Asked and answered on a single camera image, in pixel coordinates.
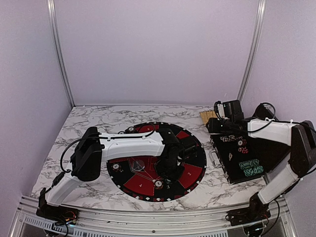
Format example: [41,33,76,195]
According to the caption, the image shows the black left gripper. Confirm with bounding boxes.
[155,158,185,184]

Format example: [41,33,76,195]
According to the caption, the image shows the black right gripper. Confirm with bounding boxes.
[206,118,234,134]

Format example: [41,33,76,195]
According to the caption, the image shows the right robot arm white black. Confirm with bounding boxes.
[206,118,316,221]

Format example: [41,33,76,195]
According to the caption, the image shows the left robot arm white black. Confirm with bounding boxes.
[39,127,198,220]

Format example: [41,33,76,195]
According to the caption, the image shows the blue white chip row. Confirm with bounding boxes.
[220,135,236,143]

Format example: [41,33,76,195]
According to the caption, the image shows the red dice in case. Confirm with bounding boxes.
[238,147,249,154]

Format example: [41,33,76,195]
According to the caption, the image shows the yellow woven bamboo mat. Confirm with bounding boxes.
[199,110,217,125]

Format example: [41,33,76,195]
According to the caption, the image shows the round red black poker mat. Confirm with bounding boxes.
[107,122,206,202]

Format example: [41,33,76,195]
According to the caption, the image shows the black poker set case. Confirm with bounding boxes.
[209,103,294,185]

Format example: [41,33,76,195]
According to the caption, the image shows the teal chip row upper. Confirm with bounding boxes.
[238,159,260,170]

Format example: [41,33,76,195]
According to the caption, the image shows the teal chip row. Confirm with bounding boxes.
[243,165,264,177]
[238,159,260,170]

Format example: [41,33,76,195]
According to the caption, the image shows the teal chip row lower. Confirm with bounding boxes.
[243,165,264,177]

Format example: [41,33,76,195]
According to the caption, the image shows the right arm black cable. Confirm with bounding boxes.
[254,102,316,139]

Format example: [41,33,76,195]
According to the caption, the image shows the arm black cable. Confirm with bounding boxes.
[51,123,158,188]
[254,102,316,139]

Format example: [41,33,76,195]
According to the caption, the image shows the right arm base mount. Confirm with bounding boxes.
[225,207,271,226]

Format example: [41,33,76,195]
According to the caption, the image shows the front aluminium rail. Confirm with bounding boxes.
[9,197,297,237]

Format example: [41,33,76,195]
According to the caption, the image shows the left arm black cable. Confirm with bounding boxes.
[51,123,158,188]

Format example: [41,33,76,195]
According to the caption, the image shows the right aluminium frame post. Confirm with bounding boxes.
[237,0,267,102]

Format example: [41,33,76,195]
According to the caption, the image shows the aluminium frame post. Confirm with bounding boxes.
[47,0,76,108]
[237,0,267,102]

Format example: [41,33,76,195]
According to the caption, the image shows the left aluminium frame post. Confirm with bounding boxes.
[47,0,76,108]

